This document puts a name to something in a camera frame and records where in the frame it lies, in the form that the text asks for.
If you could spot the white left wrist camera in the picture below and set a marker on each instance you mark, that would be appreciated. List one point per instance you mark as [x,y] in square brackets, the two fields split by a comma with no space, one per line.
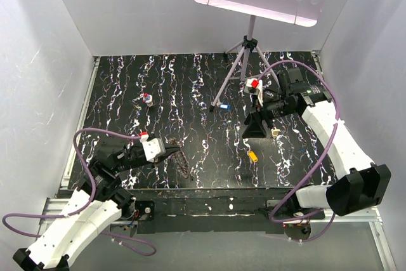
[153,149]

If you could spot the silver keyring holder with keys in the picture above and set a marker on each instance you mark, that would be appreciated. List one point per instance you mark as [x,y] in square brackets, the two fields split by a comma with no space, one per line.
[182,165]

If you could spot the blue tagged key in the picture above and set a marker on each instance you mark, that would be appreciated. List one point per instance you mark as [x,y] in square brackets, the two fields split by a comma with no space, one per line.
[223,106]

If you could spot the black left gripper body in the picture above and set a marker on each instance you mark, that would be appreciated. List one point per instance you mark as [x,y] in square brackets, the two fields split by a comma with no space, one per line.
[132,160]

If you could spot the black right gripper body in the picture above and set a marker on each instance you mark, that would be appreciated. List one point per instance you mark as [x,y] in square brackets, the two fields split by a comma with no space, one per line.
[275,108]

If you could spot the black base frame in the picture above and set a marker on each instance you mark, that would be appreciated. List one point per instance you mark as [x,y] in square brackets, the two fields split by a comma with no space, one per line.
[210,209]

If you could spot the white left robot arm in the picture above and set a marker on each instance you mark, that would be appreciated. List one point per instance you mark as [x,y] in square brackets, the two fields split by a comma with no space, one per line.
[98,201]

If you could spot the beige plastic peg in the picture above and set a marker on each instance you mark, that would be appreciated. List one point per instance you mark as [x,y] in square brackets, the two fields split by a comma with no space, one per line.
[275,132]

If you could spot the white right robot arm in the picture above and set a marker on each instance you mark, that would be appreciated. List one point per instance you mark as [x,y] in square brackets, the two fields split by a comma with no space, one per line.
[360,184]

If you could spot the yellow tagged key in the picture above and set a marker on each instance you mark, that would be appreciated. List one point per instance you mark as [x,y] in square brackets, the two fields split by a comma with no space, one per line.
[252,156]

